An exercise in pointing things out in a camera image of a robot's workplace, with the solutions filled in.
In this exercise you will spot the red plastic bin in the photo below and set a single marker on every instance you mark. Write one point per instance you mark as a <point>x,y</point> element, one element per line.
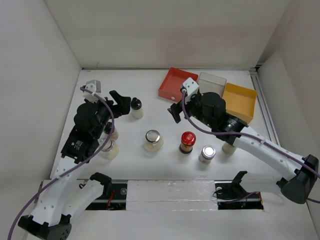
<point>171,85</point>

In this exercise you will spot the silver-capped white shaker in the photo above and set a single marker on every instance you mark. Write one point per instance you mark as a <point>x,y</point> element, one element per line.
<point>228,148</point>

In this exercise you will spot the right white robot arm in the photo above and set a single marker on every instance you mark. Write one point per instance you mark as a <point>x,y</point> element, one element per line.
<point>299,173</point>

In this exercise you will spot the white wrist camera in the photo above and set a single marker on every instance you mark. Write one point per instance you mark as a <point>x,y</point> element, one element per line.
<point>189,86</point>
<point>95,87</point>

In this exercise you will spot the aluminium side rail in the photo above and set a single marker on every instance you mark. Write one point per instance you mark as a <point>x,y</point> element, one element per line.
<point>272,134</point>

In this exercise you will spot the silver-lid small jar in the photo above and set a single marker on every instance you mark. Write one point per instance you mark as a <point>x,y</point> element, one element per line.
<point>207,153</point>

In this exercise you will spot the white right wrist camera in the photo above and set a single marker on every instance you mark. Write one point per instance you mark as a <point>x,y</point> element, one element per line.
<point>189,86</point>

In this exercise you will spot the clear plastic bin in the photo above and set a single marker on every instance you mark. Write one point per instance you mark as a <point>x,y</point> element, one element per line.
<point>211,83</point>

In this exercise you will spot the black-capped white bottle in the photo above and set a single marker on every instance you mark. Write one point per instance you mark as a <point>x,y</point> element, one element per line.
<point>136,108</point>

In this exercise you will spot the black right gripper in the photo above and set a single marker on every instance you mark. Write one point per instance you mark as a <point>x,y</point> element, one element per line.
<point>174,110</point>

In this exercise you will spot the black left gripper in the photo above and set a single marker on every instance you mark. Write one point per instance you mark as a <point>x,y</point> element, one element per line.
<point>122,102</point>

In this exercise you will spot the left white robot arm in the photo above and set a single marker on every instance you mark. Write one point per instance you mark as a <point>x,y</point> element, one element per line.
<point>52,217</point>

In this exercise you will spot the glass jar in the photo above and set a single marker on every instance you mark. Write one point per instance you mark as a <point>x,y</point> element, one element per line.
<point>153,141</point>
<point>110,150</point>

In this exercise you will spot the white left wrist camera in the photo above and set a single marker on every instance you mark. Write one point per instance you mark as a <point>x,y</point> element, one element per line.
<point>95,87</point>

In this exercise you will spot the yellow plastic bin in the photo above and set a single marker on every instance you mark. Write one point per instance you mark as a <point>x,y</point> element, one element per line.
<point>240,101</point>

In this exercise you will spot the red-capped dark sauce bottle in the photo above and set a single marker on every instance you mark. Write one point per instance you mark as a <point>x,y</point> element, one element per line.
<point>187,142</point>

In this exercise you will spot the black-capped bottle near left gripper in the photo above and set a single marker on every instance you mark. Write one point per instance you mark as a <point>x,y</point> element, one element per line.
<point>114,135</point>

